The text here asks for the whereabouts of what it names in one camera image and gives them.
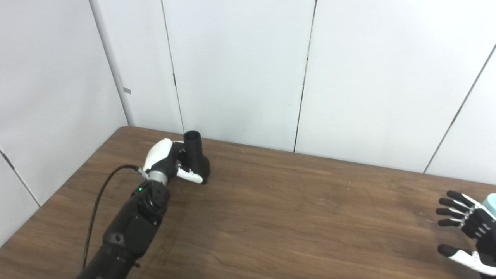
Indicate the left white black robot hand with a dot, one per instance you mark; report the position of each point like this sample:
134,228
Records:
161,155

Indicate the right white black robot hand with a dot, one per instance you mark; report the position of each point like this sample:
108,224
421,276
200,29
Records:
480,228

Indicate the black funnel-shaped nozzle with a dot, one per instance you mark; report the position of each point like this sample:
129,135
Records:
197,159

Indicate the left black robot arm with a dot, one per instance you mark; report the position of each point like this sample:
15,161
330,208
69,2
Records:
131,224

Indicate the white corner post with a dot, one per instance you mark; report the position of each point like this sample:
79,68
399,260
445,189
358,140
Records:
112,66

